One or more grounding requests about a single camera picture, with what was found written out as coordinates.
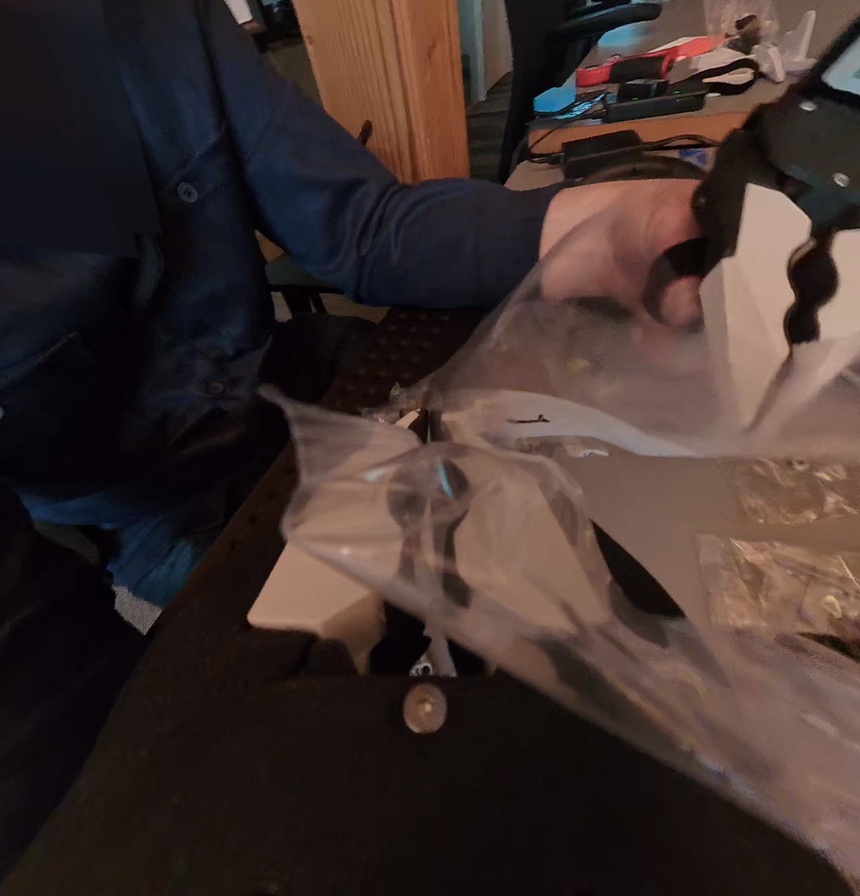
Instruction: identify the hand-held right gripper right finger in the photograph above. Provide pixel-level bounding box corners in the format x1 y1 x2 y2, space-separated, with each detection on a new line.
437 409 614 678

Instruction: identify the black power strip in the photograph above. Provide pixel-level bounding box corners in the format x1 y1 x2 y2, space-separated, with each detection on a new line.
603 90 709 125

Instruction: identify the blue pad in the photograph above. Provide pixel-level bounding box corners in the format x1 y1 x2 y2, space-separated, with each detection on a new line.
532 87 600 117

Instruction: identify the large clear plastic bag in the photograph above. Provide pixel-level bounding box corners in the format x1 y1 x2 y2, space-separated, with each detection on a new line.
258 189 860 869

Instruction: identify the wooden post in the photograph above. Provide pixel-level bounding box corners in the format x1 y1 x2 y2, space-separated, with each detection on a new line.
293 0 471 185

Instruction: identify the red pouch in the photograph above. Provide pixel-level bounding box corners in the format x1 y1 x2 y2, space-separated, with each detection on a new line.
576 38 726 89

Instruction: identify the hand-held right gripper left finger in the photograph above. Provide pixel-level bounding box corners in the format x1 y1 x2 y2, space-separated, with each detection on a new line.
246 413 432 678

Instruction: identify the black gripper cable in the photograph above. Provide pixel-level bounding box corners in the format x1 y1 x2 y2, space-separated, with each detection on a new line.
577 155 714 189

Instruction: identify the black studded mat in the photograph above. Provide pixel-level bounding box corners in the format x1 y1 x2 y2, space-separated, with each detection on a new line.
157 308 487 631

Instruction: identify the black power adapter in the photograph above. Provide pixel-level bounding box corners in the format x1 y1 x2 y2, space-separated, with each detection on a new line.
560 129 642 180

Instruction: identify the person's left hand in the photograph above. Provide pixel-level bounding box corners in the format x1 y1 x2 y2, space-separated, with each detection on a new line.
539 178 708 330

